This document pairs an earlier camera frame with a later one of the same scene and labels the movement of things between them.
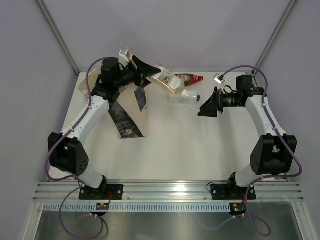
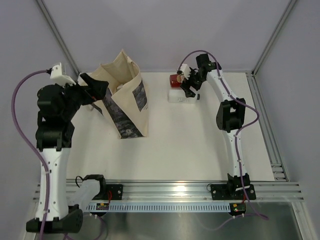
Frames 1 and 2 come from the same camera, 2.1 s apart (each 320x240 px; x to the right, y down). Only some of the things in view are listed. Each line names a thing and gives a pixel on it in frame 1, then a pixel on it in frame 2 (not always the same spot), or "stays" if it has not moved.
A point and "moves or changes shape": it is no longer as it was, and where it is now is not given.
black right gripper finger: x=215 y=90 -> x=184 y=85
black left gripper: x=146 y=70 -> x=96 y=90
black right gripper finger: x=210 y=110 -> x=189 y=93
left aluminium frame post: x=43 y=8 stays
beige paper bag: x=129 y=111 stays
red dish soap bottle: x=189 y=78 moves or changes shape
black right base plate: x=231 y=192 stays
